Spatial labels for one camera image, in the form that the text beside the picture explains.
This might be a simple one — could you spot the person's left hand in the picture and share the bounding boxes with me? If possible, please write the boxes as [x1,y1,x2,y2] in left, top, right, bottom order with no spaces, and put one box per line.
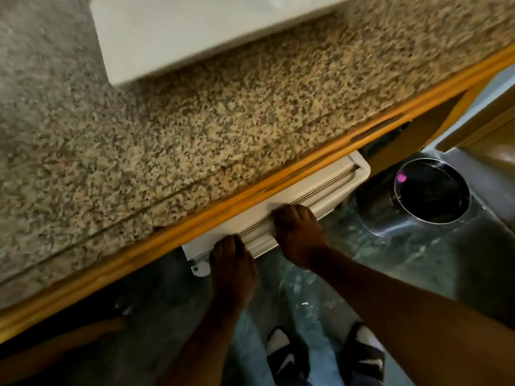
[209,234,258,315]

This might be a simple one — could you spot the person's right hand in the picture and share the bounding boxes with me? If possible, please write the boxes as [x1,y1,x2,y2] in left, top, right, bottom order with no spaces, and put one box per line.
[270,203,332,270]

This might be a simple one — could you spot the white drawer with metal rod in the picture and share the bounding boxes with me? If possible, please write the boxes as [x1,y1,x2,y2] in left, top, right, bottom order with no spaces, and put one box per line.
[182,150,371,277]

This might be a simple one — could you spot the person's right forearm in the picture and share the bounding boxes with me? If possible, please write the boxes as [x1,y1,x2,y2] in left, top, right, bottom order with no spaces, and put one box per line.
[307,247,515,386]

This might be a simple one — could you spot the person's left forearm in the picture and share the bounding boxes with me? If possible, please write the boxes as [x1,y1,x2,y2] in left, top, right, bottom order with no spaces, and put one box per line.
[158,306,248,386]

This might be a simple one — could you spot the wooden counter cabinet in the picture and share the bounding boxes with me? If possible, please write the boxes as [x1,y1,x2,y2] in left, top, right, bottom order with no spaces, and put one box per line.
[0,44,515,344]

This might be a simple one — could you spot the white sock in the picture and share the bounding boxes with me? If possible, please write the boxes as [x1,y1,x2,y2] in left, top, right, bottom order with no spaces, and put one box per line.
[267,328,291,358]
[354,323,385,354]

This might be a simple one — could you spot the black sandal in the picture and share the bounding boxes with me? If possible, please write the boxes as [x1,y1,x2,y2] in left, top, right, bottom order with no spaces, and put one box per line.
[266,327,311,386]
[339,322,386,386]

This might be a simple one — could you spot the steel waste bin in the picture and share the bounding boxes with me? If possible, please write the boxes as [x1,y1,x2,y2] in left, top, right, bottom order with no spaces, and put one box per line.
[356,157,472,239]

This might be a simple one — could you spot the brown wooden cabinet door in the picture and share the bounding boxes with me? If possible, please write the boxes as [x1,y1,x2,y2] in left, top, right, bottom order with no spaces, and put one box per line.
[0,317,128,384]

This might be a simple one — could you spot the white appliance box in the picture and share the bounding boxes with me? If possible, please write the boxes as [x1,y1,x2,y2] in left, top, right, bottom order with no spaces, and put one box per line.
[89,0,355,86]

